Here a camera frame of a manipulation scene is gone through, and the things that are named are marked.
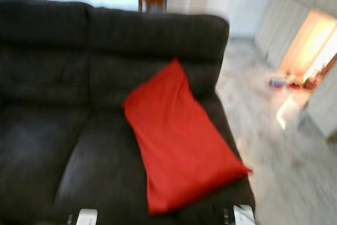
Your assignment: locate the large grey fabric sofa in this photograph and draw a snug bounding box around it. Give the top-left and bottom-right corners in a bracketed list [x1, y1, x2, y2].
[0, 0, 257, 225]

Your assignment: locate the white cabinet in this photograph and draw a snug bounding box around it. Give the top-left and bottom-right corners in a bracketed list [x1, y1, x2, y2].
[255, 0, 337, 142]

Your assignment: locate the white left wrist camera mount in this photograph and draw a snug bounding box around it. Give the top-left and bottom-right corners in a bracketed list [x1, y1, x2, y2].
[76, 209, 98, 225]

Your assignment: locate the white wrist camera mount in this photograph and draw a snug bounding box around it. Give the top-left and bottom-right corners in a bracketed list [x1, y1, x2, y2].
[76, 209, 98, 225]
[233, 204, 256, 225]

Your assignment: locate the red pillow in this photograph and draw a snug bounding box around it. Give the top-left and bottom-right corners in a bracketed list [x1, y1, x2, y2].
[122, 57, 253, 216]

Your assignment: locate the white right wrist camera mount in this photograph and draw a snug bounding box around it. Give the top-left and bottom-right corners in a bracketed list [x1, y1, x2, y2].
[233, 204, 256, 225]

